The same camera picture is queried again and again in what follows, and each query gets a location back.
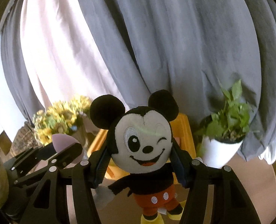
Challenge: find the pink makeup sponge egg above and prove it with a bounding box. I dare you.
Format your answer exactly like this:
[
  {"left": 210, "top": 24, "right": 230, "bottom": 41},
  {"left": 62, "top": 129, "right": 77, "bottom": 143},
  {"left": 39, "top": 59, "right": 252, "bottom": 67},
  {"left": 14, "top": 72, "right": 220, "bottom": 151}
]
[{"left": 51, "top": 133, "right": 84, "bottom": 168}]

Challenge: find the Mickey Mouse plush toy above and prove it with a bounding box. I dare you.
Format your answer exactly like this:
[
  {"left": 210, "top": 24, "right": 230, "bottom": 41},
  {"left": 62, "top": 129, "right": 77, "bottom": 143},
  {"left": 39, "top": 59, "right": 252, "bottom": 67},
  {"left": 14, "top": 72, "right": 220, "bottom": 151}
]
[{"left": 90, "top": 90, "right": 184, "bottom": 223}]

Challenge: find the patterned brown cushion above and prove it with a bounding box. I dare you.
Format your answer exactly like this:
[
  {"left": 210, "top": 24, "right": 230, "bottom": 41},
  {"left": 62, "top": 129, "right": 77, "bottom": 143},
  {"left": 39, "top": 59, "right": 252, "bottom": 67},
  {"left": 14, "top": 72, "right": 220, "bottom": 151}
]
[{"left": 10, "top": 121, "right": 39, "bottom": 156}]

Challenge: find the pale green ribbed vase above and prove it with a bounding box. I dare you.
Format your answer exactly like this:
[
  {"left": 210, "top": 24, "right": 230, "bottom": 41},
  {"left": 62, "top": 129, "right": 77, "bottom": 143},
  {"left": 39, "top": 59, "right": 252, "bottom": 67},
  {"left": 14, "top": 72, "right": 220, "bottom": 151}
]
[{"left": 72, "top": 114, "right": 100, "bottom": 154}]

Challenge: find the yellow sunflower bouquet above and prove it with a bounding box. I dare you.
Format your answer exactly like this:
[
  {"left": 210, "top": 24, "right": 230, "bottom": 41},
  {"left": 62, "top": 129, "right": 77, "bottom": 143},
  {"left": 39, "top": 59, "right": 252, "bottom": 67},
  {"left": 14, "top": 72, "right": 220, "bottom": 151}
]
[{"left": 32, "top": 96, "right": 92, "bottom": 146}]

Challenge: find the white plant pot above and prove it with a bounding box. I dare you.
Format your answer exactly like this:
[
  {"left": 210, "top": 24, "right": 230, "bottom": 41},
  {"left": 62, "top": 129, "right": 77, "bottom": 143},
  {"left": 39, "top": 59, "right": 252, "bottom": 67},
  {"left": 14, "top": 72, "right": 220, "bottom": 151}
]
[{"left": 196, "top": 136, "right": 243, "bottom": 168}]

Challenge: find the green potted plant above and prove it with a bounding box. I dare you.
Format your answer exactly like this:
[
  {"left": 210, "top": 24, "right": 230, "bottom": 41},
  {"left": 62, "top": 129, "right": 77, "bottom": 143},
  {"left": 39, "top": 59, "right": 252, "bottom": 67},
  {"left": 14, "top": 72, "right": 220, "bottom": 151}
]
[{"left": 195, "top": 79, "right": 252, "bottom": 144}]

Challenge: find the orange plastic basket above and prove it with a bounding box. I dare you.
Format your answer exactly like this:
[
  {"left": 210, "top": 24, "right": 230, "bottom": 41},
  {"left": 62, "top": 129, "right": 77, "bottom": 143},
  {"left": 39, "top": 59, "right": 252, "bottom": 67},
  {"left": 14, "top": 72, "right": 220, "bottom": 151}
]
[{"left": 86, "top": 113, "right": 197, "bottom": 185}]

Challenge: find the pink sheer curtain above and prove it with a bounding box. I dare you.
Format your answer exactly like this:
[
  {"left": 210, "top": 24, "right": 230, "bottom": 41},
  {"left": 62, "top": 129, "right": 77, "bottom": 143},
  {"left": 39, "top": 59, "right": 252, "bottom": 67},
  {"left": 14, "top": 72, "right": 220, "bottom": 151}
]
[{"left": 20, "top": 0, "right": 121, "bottom": 107}]

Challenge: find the grey curtain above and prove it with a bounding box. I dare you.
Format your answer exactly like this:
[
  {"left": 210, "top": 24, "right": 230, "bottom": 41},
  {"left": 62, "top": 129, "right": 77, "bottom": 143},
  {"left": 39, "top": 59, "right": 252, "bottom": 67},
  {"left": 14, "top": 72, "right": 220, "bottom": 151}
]
[{"left": 1, "top": 0, "right": 276, "bottom": 164}]

